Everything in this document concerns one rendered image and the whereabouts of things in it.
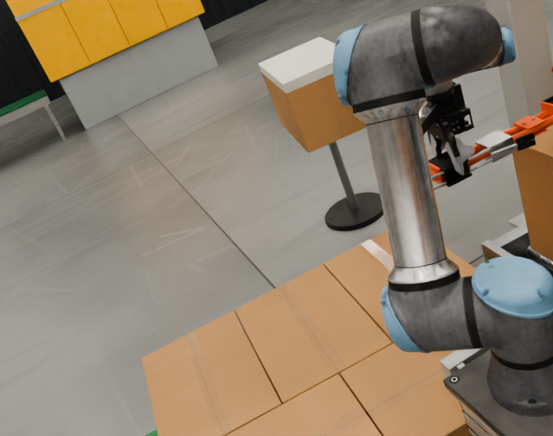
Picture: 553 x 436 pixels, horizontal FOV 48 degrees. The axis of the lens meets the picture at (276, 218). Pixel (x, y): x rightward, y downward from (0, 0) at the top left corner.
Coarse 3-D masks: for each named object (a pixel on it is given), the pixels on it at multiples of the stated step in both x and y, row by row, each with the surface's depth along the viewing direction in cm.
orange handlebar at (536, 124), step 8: (544, 112) 160; (520, 120) 159; (528, 120) 158; (536, 120) 156; (544, 120) 155; (552, 120) 156; (512, 128) 159; (520, 128) 159; (528, 128) 155; (536, 128) 155; (544, 128) 156; (512, 136) 155; (520, 136) 155; (536, 136) 156; (488, 152) 154; (472, 160) 153; (480, 160) 154
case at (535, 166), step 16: (544, 144) 174; (528, 160) 179; (544, 160) 171; (528, 176) 183; (544, 176) 175; (528, 192) 187; (544, 192) 178; (528, 208) 191; (544, 208) 182; (528, 224) 195; (544, 224) 186; (544, 240) 191; (544, 256) 195
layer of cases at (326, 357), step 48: (384, 240) 248; (288, 288) 244; (336, 288) 233; (192, 336) 240; (240, 336) 229; (288, 336) 219; (336, 336) 210; (384, 336) 202; (192, 384) 215; (240, 384) 206; (288, 384) 198; (336, 384) 191; (384, 384) 184; (432, 384) 177; (192, 432) 196; (240, 432) 188; (288, 432) 182; (336, 432) 175; (384, 432) 169; (432, 432) 164
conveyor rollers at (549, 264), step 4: (528, 248) 213; (528, 252) 213; (532, 252) 211; (536, 252) 210; (532, 256) 211; (536, 256) 210; (540, 256) 208; (540, 260) 208; (544, 260) 206; (548, 260) 204; (544, 264) 206; (548, 264) 204; (552, 264) 203; (552, 268) 203
